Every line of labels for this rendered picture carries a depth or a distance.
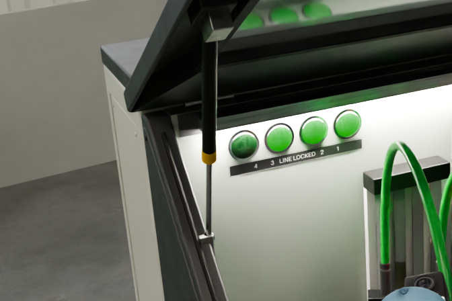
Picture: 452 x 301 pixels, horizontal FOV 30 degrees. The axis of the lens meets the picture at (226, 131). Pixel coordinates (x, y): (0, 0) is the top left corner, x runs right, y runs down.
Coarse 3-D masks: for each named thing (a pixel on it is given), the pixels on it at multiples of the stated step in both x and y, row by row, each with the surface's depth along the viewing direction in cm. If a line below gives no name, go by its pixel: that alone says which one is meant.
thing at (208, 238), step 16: (208, 48) 93; (208, 64) 95; (208, 80) 97; (208, 96) 98; (208, 112) 100; (208, 128) 102; (208, 144) 104; (208, 160) 106; (208, 176) 109; (208, 192) 111; (208, 208) 113; (208, 224) 116; (208, 240) 117
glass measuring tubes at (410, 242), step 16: (432, 160) 143; (368, 176) 139; (400, 176) 139; (432, 176) 141; (448, 176) 142; (368, 192) 141; (400, 192) 141; (416, 192) 142; (432, 192) 143; (368, 208) 142; (400, 208) 142; (416, 208) 143; (368, 224) 143; (400, 224) 143; (416, 224) 144; (368, 240) 144; (400, 240) 144; (416, 240) 145; (368, 256) 145; (400, 256) 145; (416, 256) 146; (432, 256) 147; (368, 272) 146; (400, 272) 146; (416, 272) 147; (368, 288) 148; (400, 288) 147
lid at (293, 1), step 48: (192, 0) 89; (240, 0) 90; (288, 0) 96; (336, 0) 101; (384, 0) 106; (432, 0) 112; (192, 48) 111; (240, 48) 112; (288, 48) 114; (336, 48) 119; (384, 48) 126; (432, 48) 135; (144, 96) 124; (192, 96) 126
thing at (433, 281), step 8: (432, 272) 96; (440, 272) 96; (408, 280) 97; (416, 280) 96; (424, 280) 95; (432, 280) 95; (440, 280) 95; (432, 288) 94; (440, 288) 94; (448, 296) 95
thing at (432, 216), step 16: (400, 144) 116; (416, 160) 111; (384, 176) 129; (416, 176) 108; (384, 192) 131; (384, 208) 133; (432, 208) 104; (384, 224) 134; (432, 224) 103; (384, 240) 136; (432, 240) 102; (384, 256) 137; (448, 272) 100; (448, 288) 100
